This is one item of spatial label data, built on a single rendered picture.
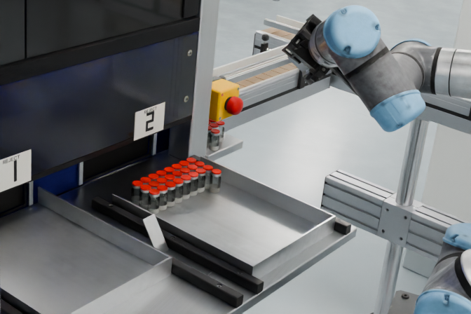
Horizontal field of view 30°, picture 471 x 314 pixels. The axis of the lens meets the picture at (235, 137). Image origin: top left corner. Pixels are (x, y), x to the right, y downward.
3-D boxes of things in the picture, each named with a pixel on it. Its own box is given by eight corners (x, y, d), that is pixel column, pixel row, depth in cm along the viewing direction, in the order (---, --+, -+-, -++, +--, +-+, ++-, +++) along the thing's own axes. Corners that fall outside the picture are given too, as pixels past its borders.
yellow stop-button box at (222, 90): (192, 112, 196) (195, 82, 193) (212, 104, 201) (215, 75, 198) (218, 123, 192) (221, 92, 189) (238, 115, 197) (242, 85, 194)
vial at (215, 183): (207, 190, 179) (208, 170, 177) (214, 187, 181) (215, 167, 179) (214, 194, 178) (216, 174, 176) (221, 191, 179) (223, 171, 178)
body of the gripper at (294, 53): (307, 17, 151) (322, 5, 139) (345, 50, 152) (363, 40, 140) (279, 52, 150) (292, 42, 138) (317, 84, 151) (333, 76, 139)
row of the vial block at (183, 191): (144, 212, 169) (146, 190, 167) (205, 183, 182) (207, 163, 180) (153, 216, 167) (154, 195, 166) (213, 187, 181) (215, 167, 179)
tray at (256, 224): (111, 210, 168) (112, 194, 167) (200, 170, 188) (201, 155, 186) (251, 284, 150) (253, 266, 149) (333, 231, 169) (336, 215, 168)
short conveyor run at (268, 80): (174, 158, 201) (179, 94, 194) (125, 136, 209) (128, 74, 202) (333, 90, 251) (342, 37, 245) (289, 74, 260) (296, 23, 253)
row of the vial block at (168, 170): (127, 203, 171) (129, 182, 169) (189, 176, 184) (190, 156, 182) (136, 207, 170) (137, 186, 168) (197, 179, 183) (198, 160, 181)
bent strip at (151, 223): (140, 247, 157) (141, 219, 155) (151, 241, 159) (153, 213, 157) (200, 279, 150) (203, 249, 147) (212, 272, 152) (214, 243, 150)
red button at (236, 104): (219, 113, 193) (221, 96, 191) (230, 108, 196) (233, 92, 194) (233, 118, 191) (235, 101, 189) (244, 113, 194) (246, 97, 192)
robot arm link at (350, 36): (353, 71, 123) (318, 22, 123) (335, 79, 134) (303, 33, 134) (397, 40, 124) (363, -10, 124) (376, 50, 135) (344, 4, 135)
